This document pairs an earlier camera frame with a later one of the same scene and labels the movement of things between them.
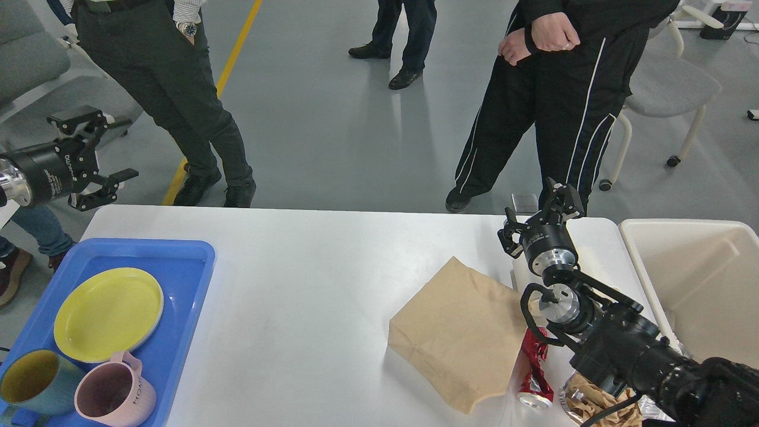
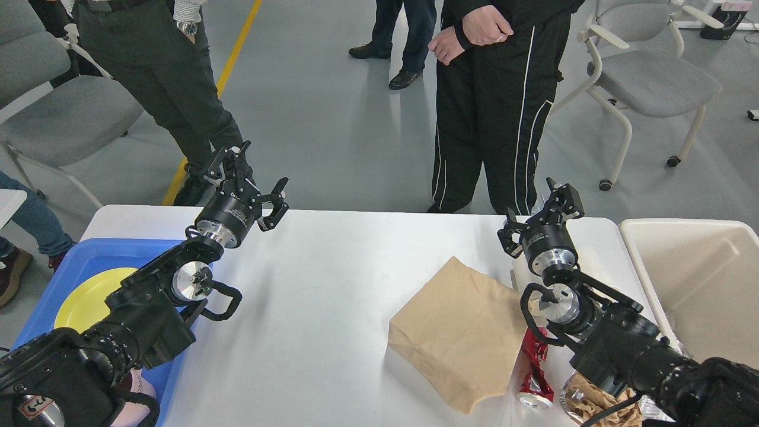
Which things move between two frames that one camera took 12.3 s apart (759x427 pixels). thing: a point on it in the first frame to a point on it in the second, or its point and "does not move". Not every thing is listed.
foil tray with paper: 584,397 does not move
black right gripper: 547,241 does not move
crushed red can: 534,389 does not move
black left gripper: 57,167 to 230,213
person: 569,66 to 497,69
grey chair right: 666,83 does not move
